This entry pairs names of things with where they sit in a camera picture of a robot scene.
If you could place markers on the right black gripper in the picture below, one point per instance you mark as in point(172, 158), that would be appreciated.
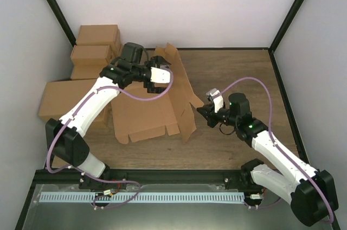
point(209, 115)

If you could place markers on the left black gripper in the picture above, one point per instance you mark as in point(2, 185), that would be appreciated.
point(156, 61)

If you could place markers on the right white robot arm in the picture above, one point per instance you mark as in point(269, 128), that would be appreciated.
point(310, 192)

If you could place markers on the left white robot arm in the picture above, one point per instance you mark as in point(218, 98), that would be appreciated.
point(65, 136)

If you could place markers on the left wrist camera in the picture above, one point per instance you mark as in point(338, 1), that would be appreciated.
point(160, 75)

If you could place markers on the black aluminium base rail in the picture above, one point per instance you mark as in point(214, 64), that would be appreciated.
point(231, 179)

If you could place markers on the light blue slotted cable duct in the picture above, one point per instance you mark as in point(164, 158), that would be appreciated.
point(85, 197)

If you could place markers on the left black frame post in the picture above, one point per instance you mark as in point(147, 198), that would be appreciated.
point(53, 4)

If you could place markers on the black frame post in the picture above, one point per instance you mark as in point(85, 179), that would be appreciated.
point(296, 5)
point(53, 4)

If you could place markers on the right black frame post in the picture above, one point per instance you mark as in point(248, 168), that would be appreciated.
point(296, 5)

